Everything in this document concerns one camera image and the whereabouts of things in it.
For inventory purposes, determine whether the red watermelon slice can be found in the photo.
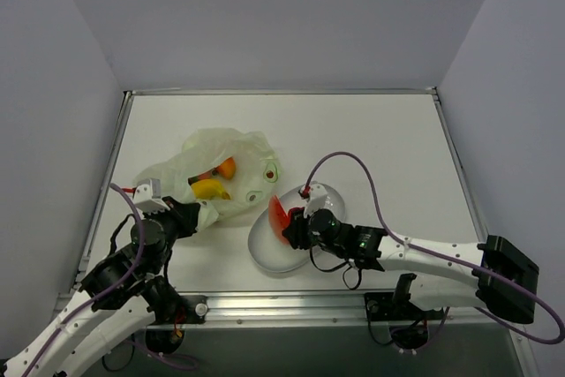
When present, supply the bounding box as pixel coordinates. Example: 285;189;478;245
267;195;290;245

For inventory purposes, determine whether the yellow fake banana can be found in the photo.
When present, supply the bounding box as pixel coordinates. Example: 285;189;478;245
191;178;231;200

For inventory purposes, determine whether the orange fake mango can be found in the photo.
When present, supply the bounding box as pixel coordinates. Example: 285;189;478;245
213;157;237;180

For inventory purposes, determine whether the pale green plastic bag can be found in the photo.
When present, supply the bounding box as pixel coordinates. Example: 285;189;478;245
132;128;282;230

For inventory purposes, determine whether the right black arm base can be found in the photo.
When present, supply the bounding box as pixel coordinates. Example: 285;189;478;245
364;273;449;355

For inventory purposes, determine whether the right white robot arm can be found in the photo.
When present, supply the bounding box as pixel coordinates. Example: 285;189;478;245
268;207;539;324

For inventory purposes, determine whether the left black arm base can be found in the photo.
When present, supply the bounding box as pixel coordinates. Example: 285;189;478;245
144;295;208;354

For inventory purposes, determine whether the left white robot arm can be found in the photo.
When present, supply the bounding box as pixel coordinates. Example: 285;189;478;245
1;198;202;376

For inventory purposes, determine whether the white oval plate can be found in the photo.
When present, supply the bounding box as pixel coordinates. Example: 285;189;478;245
247;181;346;274

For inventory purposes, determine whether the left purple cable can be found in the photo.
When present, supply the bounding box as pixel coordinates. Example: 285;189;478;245
26;182;200;377

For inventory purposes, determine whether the purple cable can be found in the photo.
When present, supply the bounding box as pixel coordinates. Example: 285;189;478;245
304;151;565;345
26;182;200;377

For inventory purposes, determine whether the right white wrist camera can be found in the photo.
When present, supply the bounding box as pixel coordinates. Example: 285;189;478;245
300;183;328;217

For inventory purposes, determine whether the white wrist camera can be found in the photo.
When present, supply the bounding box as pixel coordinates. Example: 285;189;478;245
300;183;328;217
132;178;170;215

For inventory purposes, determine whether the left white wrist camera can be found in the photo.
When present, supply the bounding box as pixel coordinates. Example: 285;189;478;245
132;178;170;215

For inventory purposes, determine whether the aluminium front rail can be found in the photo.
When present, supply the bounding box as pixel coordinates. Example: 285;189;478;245
52;290;526;332

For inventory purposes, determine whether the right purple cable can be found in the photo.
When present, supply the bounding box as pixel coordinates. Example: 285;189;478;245
304;151;565;345

